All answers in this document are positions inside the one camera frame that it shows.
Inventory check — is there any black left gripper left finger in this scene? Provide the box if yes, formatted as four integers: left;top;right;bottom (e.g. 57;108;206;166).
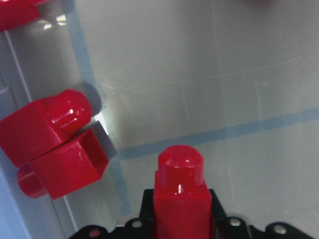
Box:
139;189;154;222

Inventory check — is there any clear plastic storage box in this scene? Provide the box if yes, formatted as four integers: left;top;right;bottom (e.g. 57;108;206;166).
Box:
0;0;319;239

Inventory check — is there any red block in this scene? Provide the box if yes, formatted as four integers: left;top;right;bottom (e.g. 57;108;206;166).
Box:
0;0;48;32
0;89;92;167
17;129;109;200
153;145;212;239

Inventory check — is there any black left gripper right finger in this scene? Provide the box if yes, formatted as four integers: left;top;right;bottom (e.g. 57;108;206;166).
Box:
209;189;227;223

